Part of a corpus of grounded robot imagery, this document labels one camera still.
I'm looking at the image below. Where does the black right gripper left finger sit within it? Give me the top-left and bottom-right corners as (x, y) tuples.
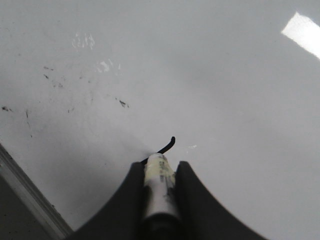
(67, 162), (145, 240)

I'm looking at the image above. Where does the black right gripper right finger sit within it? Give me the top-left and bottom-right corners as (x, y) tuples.
(175, 161), (265, 240)

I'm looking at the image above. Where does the white whiteboard marker with tape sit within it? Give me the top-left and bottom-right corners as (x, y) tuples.
(140, 153), (182, 240)

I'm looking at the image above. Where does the white whiteboard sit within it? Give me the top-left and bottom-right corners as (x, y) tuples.
(0, 0), (320, 240)

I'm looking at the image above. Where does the grey aluminium whiteboard frame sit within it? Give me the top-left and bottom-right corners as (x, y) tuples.
(0, 146), (74, 240)

